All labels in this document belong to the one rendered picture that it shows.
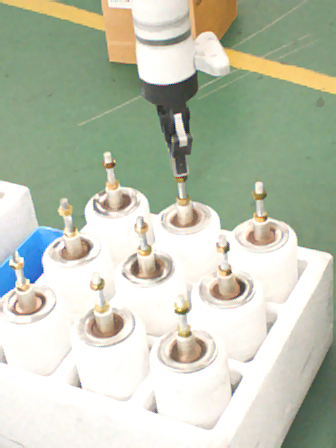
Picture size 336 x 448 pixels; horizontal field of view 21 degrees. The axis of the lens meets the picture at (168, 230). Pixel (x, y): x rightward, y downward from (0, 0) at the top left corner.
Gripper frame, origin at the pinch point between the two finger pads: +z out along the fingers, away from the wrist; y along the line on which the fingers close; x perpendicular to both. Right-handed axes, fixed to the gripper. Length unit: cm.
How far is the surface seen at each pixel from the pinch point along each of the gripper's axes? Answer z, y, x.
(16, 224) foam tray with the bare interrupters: 21.5, -23.0, -25.6
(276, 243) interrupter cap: 9.9, 10.0, 10.6
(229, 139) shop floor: 35, -56, 19
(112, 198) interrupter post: 8.4, -6.3, -9.6
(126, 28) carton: 26, -98, 5
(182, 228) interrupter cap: 9.8, 2.4, -1.0
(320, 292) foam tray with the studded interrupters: 20.1, 10.6, 16.5
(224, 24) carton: 33, -105, 31
